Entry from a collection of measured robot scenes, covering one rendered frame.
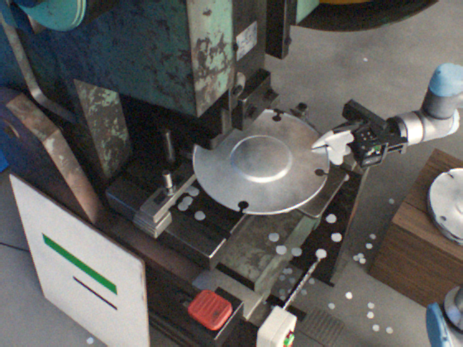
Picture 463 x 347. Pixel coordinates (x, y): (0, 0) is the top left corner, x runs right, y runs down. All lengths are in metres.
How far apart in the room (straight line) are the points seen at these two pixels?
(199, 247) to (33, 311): 0.97
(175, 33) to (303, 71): 1.90
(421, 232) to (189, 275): 0.76
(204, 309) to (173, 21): 0.50
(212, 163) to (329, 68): 1.60
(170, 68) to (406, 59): 2.14
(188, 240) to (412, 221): 0.78
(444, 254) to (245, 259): 0.70
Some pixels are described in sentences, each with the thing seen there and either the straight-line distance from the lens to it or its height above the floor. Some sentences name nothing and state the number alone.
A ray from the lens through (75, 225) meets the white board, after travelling 1.27.
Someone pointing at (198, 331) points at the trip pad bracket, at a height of 0.69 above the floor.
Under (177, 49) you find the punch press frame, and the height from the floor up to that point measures 1.18.
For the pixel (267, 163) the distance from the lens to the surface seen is 1.02.
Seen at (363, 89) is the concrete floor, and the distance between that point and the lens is 2.47.
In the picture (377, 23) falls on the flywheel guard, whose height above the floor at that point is 0.99.
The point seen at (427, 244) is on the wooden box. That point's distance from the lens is 1.54.
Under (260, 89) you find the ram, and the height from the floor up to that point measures 0.96.
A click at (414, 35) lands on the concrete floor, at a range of 2.95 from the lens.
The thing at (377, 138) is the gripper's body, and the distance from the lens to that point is 1.07.
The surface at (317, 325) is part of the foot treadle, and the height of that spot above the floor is 0.16.
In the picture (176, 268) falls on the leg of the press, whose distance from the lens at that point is 1.08.
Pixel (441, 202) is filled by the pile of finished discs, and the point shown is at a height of 0.38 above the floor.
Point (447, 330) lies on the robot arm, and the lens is 1.04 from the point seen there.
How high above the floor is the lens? 1.56
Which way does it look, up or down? 51 degrees down
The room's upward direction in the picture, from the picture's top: 2 degrees counter-clockwise
